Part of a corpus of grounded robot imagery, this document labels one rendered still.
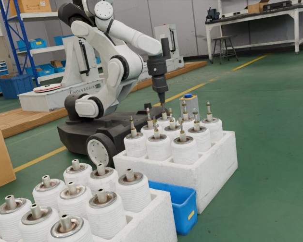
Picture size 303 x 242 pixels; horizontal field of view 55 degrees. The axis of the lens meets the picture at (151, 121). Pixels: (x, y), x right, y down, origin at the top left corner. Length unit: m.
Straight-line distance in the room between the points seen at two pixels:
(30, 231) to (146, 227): 0.29
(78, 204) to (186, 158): 0.42
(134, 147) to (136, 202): 0.39
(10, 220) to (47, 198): 0.12
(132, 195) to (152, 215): 0.08
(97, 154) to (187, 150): 0.66
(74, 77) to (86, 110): 1.72
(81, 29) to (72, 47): 1.83
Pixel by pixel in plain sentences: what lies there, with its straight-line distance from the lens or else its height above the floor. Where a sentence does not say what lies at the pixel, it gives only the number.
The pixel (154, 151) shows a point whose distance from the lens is 1.12.
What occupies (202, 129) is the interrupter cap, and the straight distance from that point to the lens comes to 1.17.
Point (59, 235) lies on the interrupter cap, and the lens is 0.71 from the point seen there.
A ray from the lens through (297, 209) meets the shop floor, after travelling 1.14.
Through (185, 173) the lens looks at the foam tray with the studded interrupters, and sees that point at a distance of 1.04.
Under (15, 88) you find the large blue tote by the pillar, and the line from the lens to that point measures 5.52.
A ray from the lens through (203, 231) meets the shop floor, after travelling 1.03.
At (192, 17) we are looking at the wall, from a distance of 6.85.
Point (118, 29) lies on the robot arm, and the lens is 1.31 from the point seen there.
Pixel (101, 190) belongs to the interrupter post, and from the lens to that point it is 0.78.
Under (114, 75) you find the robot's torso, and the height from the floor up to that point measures 0.47.
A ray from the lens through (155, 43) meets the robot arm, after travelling 1.28.
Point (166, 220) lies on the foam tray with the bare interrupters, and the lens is 0.91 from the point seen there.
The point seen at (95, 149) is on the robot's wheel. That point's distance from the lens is 1.57.
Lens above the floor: 0.63
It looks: 16 degrees down
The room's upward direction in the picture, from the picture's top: 9 degrees counter-clockwise
